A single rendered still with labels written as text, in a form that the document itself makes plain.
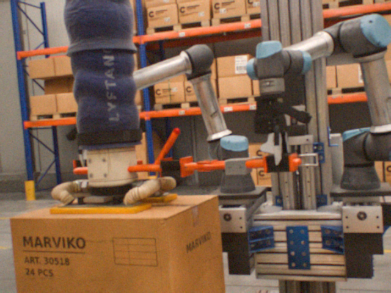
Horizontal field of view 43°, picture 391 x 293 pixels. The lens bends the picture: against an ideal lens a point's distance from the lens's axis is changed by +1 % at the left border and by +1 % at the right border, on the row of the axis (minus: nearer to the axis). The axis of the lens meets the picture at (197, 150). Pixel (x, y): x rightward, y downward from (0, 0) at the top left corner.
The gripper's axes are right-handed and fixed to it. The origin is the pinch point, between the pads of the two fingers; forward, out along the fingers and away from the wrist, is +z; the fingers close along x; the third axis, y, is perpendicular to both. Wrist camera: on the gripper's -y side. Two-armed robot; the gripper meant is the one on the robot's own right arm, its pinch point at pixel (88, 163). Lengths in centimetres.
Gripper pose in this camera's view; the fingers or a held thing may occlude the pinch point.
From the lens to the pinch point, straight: 214.2
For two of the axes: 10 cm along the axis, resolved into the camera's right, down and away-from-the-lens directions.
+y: 9.1, -0.3, -4.1
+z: 0.7, 10.0, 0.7
